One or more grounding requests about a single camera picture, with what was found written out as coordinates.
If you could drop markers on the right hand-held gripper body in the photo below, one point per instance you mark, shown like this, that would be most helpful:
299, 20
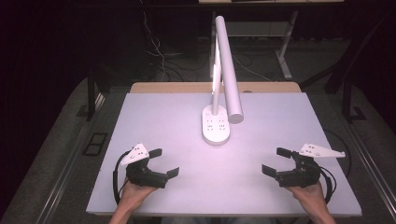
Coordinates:
303, 175

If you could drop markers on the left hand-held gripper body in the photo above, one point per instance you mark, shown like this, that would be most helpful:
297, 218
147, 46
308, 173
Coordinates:
146, 177

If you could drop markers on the person's right hand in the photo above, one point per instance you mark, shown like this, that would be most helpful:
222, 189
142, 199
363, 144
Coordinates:
311, 196

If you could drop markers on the person's left hand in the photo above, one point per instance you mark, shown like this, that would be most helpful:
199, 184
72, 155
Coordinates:
132, 196

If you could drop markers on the white table board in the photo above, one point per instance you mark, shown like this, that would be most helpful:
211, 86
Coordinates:
186, 174

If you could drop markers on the white desk lamp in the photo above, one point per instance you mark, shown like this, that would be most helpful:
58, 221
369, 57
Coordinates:
216, 130

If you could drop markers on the black metal stand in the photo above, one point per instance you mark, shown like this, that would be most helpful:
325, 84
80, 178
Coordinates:
91, 93
348, 99

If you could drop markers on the black floor frame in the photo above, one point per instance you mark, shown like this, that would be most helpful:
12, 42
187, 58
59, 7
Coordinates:
95, 144

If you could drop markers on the white desk frame leg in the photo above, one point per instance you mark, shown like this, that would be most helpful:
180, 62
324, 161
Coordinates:
285, 59

